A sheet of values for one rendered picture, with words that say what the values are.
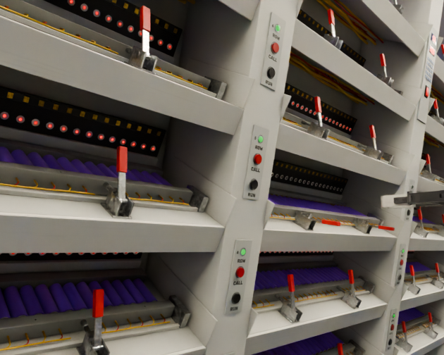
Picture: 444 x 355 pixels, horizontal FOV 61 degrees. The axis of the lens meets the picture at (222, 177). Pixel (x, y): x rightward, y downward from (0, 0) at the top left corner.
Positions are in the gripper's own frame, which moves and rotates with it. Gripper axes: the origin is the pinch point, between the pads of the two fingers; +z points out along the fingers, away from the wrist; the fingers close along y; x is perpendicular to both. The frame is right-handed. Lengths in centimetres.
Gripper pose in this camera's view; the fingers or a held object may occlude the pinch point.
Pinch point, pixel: (397, 201)
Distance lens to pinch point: 107.8
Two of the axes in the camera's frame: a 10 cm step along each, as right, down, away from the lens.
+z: -7.0, 1.1, 7.0
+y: -7.1, -1.3, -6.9
